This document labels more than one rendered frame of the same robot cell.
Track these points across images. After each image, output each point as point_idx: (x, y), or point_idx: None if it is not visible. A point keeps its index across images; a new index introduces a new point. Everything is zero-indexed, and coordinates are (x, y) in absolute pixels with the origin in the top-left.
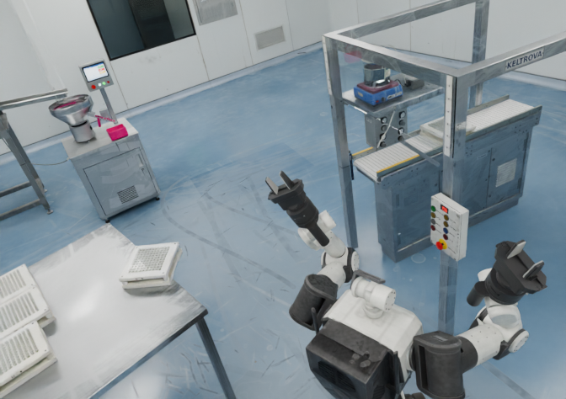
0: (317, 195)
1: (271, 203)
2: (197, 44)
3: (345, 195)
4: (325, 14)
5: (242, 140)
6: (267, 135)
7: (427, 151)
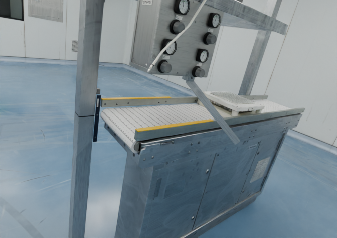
0: (64, 158)
1: (4, 157)
2: (22, 27)
3: (76, 165)
4: (122, 48)
5: (21, 96)
6: (47, 98)
7: None
